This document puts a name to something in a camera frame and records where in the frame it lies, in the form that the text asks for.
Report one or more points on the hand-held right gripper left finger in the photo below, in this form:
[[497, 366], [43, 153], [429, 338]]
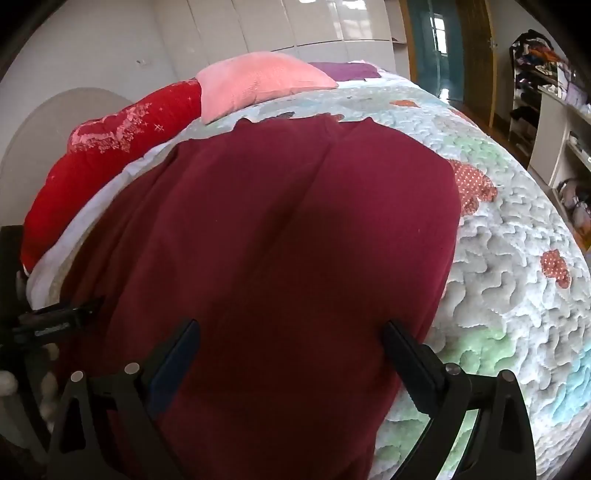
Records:
[[178, 357]]

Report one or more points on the quilted patchwork bedspread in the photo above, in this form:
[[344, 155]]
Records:
[[503, 277]]

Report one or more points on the red patterned pillow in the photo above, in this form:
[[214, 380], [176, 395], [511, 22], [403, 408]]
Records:
[[106, 152]]

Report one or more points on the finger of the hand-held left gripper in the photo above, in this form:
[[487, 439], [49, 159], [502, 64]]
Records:
[[64, 314]]

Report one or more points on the white shelf unit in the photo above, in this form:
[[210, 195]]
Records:
[[561, 134]]

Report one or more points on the pink pillow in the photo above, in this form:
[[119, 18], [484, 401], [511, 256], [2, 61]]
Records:
[[258, 83]]

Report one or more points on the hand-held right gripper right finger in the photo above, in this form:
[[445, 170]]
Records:
[[413, 357]]

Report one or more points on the purple pillow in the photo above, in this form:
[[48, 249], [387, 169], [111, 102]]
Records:
[[348, 70]]

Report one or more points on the maroon garment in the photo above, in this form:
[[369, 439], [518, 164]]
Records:
[[258, 277]]

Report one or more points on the white wardrobe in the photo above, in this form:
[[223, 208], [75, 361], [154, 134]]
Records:
[[272, 32]]

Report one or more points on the teal glass door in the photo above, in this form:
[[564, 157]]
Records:
[[434, 46]]

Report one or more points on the wooden door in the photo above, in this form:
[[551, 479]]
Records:
[[478, 60]]

